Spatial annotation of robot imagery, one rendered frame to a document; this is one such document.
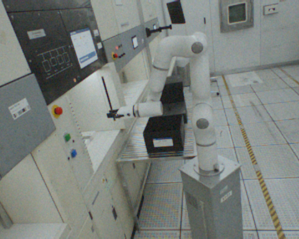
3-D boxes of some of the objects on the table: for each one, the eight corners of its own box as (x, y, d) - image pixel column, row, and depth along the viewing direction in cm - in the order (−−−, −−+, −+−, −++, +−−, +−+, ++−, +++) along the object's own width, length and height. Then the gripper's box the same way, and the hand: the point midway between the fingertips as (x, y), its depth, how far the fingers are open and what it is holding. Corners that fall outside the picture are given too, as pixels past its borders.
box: (185, 104, 250) (182, 81, 240) (159, 108, 255) (154, 86, 245) (184, 95, 276) (182, 74, 266) (160, 99, 281) (156, 78, 270)
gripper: (138, 99, 149) (110, 103, 153) (132, 110, 134) (101, 114, 138) (141, 111, 152) (113, 114, 156) (134, 122, 137) (105, 126, 141)
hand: (111, 113), depth 147 cm, fingers open, 4 cm apart
